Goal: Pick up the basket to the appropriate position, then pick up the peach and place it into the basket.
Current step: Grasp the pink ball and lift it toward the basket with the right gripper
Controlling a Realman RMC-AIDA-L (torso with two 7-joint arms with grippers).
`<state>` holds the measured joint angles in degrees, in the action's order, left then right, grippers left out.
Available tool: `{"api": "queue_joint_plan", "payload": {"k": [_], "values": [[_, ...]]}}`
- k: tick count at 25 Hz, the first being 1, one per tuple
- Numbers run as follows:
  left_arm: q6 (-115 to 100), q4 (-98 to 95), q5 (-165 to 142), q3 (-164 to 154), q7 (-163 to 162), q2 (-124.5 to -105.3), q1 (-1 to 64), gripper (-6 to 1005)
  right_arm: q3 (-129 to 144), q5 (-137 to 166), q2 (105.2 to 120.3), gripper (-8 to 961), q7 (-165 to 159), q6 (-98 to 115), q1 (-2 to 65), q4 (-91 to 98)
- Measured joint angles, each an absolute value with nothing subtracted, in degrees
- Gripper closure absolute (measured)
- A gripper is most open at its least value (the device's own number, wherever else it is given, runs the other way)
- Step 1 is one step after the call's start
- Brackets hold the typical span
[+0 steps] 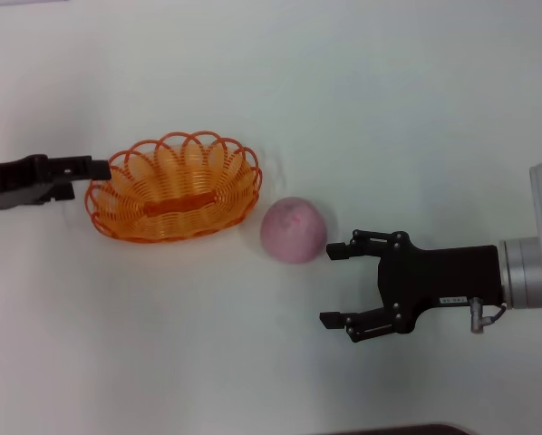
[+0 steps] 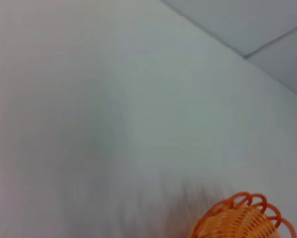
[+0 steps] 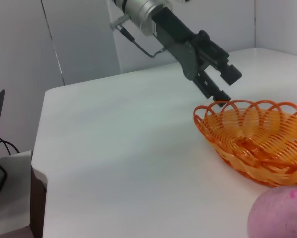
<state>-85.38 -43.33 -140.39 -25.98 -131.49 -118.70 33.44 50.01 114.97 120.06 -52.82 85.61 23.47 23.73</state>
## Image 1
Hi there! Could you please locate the metal right gripper plug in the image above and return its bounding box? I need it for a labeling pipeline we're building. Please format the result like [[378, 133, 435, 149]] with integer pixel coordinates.
[[469, 296, 508, 334]]

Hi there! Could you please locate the dark curved robot base edge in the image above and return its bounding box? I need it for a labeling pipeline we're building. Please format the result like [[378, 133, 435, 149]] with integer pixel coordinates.
[[324, 421, 476, 435]]

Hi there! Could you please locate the pink round bun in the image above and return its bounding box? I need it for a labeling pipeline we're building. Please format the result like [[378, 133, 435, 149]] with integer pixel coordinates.
[[258, 196, 329, 266]]

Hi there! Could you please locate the orange woven plastic basket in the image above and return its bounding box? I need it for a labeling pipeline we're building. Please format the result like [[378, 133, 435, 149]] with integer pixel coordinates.
[[83, 130, 263, 245]]

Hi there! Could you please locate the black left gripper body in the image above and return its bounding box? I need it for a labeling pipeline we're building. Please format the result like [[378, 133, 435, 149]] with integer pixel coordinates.
[[0, 153, 50, 208]]

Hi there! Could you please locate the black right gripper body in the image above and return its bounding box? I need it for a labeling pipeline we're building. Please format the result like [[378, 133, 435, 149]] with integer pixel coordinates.
[[376, 230, 504, 334]]

